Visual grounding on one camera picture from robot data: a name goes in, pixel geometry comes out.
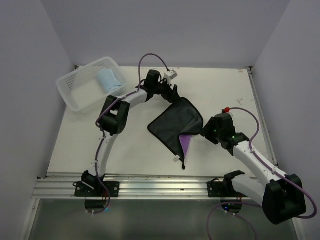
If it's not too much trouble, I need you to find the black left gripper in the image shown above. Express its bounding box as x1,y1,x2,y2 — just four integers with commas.
153,77,182,104

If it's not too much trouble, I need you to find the dark grey purple cloth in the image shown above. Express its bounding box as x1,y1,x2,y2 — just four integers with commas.
147,97,204,170

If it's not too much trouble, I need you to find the light blue towel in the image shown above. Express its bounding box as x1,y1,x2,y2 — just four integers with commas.
96,68,122,93

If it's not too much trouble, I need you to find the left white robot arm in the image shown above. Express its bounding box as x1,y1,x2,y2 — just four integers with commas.
81,69,180,197

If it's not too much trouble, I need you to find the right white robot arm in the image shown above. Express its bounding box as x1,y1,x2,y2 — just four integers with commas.
201,113,307,225

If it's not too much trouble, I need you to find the white perforated plastic basket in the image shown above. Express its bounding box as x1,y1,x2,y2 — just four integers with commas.
56,57,128,113

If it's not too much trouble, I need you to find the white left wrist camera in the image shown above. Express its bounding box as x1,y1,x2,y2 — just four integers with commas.
163,70,178,83

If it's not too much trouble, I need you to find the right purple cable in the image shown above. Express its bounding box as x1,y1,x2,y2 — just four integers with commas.
206,107,316,240

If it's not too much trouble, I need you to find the purple cable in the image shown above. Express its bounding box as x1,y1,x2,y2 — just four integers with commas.
206,107,316,240
94,53,171,213

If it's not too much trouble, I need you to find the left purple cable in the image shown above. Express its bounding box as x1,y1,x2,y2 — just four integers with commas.
94,53,171,213

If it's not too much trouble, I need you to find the aluminium mounting rail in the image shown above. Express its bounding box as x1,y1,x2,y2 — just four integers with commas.
32,174,238,201

